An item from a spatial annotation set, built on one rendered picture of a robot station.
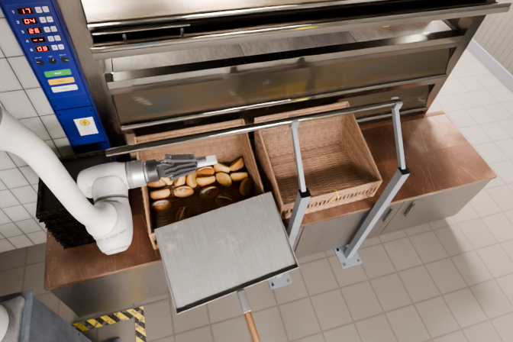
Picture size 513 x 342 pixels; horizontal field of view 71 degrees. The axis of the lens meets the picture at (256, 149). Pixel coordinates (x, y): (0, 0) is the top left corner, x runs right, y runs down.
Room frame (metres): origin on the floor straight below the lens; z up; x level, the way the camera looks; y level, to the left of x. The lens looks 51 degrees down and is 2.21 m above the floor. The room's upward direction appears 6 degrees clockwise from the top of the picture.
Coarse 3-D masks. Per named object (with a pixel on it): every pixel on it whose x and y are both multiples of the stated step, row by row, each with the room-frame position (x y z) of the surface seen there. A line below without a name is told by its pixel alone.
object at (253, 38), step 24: (432, 0) 1.69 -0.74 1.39; (456, 0) 1.70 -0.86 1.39; (480, 0) 1.71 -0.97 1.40; (192, 24) 1.27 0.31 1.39; (216, 24) 1.28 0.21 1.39; (240, 24) 1.29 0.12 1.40; (264, 24) 1.30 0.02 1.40; (288, 24) 1.31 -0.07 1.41; (360, 24) 1.35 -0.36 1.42; (384, 24) 1.39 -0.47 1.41; (144, 48) 1.04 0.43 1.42; (168, 48) 1.06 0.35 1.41; (192, 48) 1.09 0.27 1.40
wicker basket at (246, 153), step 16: (192, 128) 1.20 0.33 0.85; (208, 128) 1.22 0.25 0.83; (192, 144) 1.17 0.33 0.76; (208, 144) 1.20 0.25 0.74; (224, 144) 1.22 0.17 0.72; (240, 144) 1.25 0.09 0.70; (224, 160) 1.19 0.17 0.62; (256, 176) 1.01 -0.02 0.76; (144, 192) 0.84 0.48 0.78; (224, 192) 1.01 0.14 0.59; (256, 192) 1.00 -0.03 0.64; (176, 208) 0.88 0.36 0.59; (192, 208) 0.89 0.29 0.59; (208, 208) 0.90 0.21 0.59; (160, 224) 0.79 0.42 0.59
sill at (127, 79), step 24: (312, 48) 1.50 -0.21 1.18; (336, 48) 1.52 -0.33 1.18; (360, 48) 1.55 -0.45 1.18; (384, 48) 1.59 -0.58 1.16; (408, 48) 1.65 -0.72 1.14; (120, 72) 1.18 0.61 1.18; (144, 72) 1.19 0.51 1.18; (168, 72) 1.21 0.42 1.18; (192, 72) 1.24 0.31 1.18; (216, 72) 1.27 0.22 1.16
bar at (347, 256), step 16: (320, 112) 1.07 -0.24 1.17; (336, 112) 1.09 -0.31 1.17; (352, 112) 1.11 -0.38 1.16; (224, 128) 0.93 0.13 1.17; (240, 128) 0.94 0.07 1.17; (256, 128) 0.96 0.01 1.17; (400, 128) 1.13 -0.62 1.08; (144, 144) 0.81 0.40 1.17; (160, 144) 0.82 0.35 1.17; (176, 144) 0.84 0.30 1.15; (400, 144) 1.08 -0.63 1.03; (400, 160) 1.03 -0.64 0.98; (400, 176) 0.98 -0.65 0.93; (304, 192) 0.82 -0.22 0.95; (384, 192) 1.00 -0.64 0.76; (304, 208) 0.81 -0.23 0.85; (384, 208) 0.99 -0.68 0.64; (368, 224) 0.98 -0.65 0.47; (352, 240) 1.01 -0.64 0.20; (352, 256) 1.00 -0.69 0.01; (288, 272) 0.85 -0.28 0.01; (272, 288) 0.74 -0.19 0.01
